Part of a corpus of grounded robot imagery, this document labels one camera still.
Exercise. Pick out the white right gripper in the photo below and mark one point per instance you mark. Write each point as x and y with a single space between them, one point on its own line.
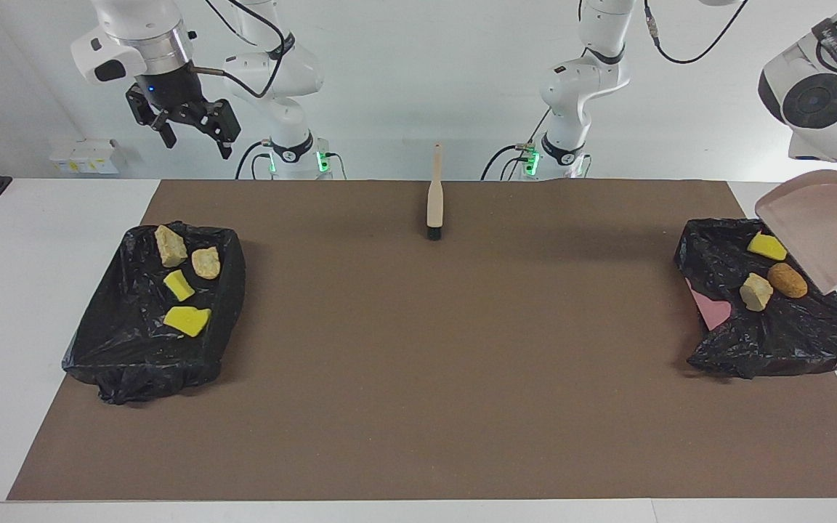
175 91

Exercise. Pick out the beige plastic dustpan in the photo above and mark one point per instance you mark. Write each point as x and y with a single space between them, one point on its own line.
825 225

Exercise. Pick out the wide beige bread chunk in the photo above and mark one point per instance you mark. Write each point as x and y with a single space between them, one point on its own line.
170 247

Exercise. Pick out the round beige bread chunk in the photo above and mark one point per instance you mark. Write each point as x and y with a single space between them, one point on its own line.
206 263

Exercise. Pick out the notched yellow sponge piece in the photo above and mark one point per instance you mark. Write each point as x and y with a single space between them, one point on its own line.
767 247

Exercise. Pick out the brown oval bread roll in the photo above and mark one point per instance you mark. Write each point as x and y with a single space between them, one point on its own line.
787 280

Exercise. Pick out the flared yellow sponge piece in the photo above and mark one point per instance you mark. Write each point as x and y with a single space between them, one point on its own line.
178 285

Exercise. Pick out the striped croissant piece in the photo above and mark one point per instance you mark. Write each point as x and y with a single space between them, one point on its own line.
755 293

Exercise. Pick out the bumpy yellow sponge piece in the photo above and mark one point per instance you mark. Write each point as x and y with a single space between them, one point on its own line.
186 320

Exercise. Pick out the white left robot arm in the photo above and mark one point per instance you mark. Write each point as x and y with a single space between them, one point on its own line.
585 80

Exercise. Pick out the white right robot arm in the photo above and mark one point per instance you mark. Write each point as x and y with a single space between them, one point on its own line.
280 73

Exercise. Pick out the black bag lined pink bin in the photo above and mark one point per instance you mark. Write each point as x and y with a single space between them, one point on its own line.
782 334

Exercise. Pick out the brown table mat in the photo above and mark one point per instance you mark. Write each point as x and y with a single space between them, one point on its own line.
462 363

